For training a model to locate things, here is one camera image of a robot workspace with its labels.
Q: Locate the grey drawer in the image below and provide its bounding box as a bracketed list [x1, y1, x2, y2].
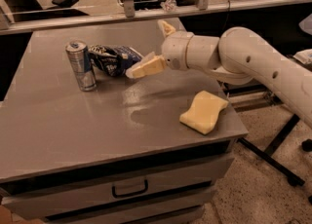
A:
[3, 153, 233, 220]
[45, 187, 215, 224]

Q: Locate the black office chair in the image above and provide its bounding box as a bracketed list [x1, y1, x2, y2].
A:
[4, 0, 86, 22]

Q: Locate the grey upper drawer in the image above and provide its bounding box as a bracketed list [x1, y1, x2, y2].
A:
[3, 153, 233, 220]

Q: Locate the blue chip bag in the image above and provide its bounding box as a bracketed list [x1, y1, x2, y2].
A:
[88, 44, 142, 77]

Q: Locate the silver blue redbull can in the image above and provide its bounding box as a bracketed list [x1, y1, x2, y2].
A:
[65, 40, 97, 92]

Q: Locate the grey lower drawer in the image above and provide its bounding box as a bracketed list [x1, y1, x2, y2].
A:
[45, 187, 215, 224]

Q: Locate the clear water bottle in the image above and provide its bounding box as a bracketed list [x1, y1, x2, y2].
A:
[161, 0, 176, 12]

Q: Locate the black stand base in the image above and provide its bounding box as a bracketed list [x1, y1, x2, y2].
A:
[238, 115, 305, 187]

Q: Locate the yellow sponge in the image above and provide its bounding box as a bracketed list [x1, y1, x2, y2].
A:
[179, 91, 228, 134]

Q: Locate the black drawer handle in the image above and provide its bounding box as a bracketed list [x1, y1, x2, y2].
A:
[111, 179, 149, 199]

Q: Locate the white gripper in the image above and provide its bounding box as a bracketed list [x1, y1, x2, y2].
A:
[126, 19, 194, 79]

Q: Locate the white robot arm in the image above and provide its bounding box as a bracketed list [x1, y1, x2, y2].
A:
[126, 20, 312, 127]

